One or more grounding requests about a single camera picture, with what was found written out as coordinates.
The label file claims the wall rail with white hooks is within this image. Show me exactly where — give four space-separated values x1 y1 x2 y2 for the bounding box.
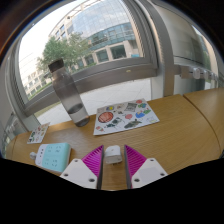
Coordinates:
179 64 224 85

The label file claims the white and teal power strip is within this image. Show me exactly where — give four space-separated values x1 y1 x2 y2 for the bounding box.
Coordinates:
34 142 72 173

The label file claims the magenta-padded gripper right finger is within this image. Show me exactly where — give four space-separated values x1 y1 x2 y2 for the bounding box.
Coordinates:
123 144 168 190

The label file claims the small white charger block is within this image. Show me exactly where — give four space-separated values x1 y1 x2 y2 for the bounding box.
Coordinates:
104 145 123 165

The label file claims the green tree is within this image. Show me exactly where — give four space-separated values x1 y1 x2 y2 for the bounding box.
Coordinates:
36 32 93 73

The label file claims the grey window frame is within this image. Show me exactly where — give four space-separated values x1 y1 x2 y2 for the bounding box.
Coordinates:
9 0 178 119

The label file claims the large colourful sticker sheet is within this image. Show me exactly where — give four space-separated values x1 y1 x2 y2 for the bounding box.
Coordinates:
93 98 160 136

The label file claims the glass office building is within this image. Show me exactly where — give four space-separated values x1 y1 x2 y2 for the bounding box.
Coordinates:
19 0 141 98

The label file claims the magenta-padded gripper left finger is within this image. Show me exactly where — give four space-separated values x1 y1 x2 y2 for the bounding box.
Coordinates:
59 144 105 190

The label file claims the small colourful sticker sheet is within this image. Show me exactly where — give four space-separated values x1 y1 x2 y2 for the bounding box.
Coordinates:
27 122 51 145

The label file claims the clear bottle with dark cap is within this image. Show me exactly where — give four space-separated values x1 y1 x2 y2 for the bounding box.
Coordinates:
48 58 91 128

